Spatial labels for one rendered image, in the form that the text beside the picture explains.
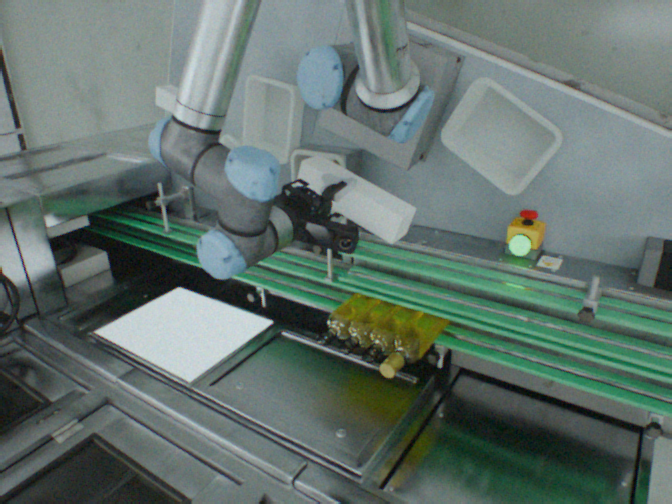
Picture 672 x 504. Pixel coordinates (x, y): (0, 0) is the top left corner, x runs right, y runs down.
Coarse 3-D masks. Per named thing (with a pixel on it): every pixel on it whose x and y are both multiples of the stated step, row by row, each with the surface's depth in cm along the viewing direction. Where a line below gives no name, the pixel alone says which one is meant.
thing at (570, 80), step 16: (416, 16) 166; (448, 32) 162; (464, 32) 160; (480, 48) 158; (496, 48) 155; (528, 64) 152; (544, 64) 151; (560, 80) 149; (576, 80) 146; (608, 96) 143; (640, 112) 140; (656, 112) 138
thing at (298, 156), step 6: (300, 150) 133; (306, 150) 132; (294, 156) 135; (300, 156) 137; (306, 156) 139; (312, 156) 140; (324, 156) 129; (330, 156) 128; (336, 156) 127; (294, 162) 136; (300, 162) 138; (342, 162) 127; (294, 168) 136; (294, 174) 137; (294, 180) 138; (294, 186) 138; (342, 222) 134
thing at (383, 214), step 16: (304, 160) 100; (320, 160) 102; (304, 176) 100; (320, 176) 98; (352, 176) 100; (352, 192) 95; (368, 192) 96; (384, 192) 98; (336, 208) 99; (352, 208) 97; (368, 208) 95; (384, 208) 93; (400, 208) 94; (368, 224) 96; (384, 224) 94; (400, 224) 92
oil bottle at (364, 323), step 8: (376, 304) 119; (384, 304) 119; (392, 304) 119; (368, 312) 116; (376, 312) 116; (384, 312) 116; (352, 320) 113; (360, 320) 113; (368, 320) 113; (376, 320) 113; (352, 328) 111; (360, 328) 111; (368, 328) 110; (360, 336) 110; (368, 336) 110; (360, 344) 111; (368, 344) 111
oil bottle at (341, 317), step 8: (352, 296) 123; (360, 296) 123; (368, 296) 122; (344, 304) 119; (352, 304) 119; (360, 304) 119; (368, 304) 120; (336, 312) 116; (344, 312) 116; (352, 312) 116; (360, 312) 117; (328, 320) 115; (336, 320) 114; (344, 320) 113; (344, 328) 113; (344, 336) 114
